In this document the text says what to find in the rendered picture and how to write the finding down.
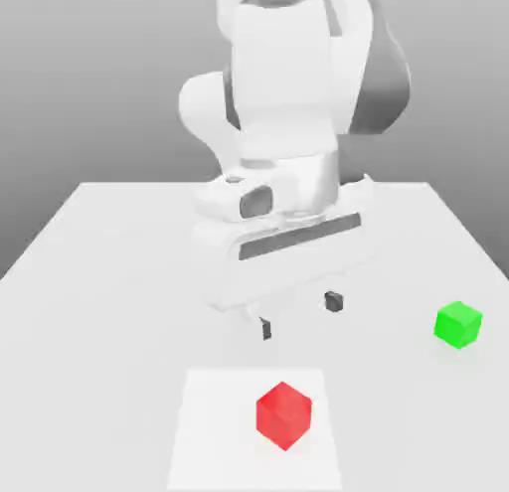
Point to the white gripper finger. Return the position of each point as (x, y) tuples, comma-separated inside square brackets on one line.
[(334, 301), (264, 328)]

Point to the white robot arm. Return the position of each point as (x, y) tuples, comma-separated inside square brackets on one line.
[(282, 94)]

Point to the small red cube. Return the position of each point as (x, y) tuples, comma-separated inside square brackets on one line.
[(284, 416)]

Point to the small green cube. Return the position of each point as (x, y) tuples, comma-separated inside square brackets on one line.
[(458, 325)]

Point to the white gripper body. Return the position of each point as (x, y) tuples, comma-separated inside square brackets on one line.
[(286, 269)]

